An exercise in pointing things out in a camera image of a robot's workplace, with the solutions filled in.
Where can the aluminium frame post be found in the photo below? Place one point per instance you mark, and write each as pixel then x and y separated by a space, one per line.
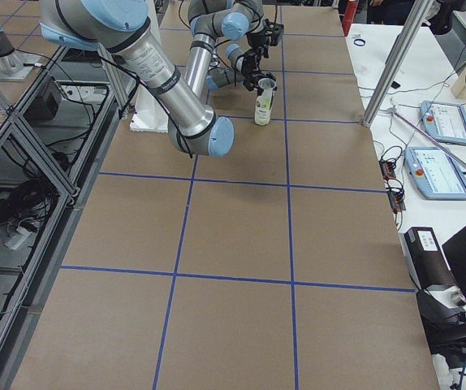
pixel 395 59

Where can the near blue teach pendant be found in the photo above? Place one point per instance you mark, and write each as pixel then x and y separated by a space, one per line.
pixel 435 175

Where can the grey connector hub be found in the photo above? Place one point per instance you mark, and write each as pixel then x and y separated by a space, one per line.
pixel 396 197
pixel 387 169

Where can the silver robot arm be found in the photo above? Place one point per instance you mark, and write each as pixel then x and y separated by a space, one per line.
pixel 220 77
pixel 123 28

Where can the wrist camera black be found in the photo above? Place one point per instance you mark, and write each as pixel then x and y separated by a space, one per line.
pixel 274 33

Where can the blue teach pendant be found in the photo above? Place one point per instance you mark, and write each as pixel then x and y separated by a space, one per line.
pixel 435 175
pixel 445 122

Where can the far blue teach pendant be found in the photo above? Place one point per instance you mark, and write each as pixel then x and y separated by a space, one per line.
pixel 445 122

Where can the black box with label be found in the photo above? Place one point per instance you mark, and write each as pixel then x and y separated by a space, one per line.
pixel 430 266

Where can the left grey connector hub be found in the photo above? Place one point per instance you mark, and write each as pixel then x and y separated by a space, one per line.
pixel 387 169

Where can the small black square pad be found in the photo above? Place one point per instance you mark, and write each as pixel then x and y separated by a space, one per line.
pixel 395 85

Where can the Wilson tennis ball can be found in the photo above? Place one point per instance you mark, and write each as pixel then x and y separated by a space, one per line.
pixel 266 89

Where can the right grey connector hub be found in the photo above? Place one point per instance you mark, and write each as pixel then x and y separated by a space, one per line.
pixel 396 197

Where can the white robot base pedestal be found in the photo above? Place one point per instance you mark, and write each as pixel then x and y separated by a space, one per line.
pixel 149 115

